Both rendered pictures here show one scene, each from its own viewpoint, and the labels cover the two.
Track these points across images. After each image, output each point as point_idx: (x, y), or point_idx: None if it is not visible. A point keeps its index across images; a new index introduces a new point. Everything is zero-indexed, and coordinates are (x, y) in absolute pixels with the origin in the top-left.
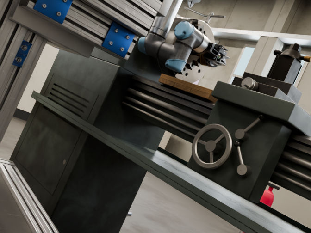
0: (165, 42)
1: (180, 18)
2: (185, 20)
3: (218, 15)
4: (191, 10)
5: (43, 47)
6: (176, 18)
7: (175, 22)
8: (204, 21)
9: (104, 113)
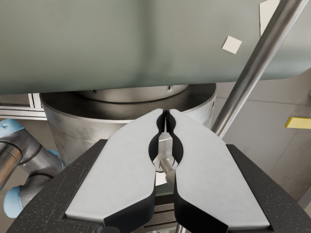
0: (19, 166)
1: (67, 141)
2: (70, 162)
3: (176, 232)
4: (236, 81)
5: None
6: (59, 126)
7: (53, 135)
8: (167, 173)
9: None
